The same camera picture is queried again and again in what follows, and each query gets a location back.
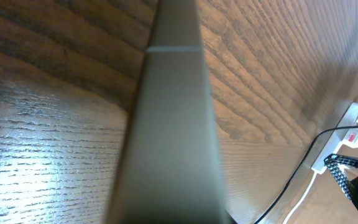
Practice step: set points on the galaxy smartphone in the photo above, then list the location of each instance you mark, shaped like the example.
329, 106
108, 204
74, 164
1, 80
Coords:
170, 166

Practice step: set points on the white usb charger adapter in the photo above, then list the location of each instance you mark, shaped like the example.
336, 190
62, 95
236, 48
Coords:
351, 138

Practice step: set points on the white power strip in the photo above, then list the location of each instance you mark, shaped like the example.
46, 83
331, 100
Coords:
334, 143

